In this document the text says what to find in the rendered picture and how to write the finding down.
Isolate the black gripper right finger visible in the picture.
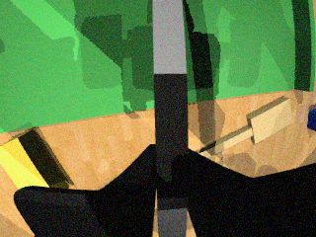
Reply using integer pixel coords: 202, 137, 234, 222
187, 147, 316, 237

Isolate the green flat mat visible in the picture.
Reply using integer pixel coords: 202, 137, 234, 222
0, 0, 296, 134

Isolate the red putter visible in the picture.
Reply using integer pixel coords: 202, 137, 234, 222
151, 0, 189, 237

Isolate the yellow rectangular block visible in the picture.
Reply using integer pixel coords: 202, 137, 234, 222
0, 129, 70, 189

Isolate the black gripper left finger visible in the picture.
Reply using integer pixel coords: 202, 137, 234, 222
13, 145, 157, 237

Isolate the blue putter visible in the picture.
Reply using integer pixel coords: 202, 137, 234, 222
308, 108, 316, 130

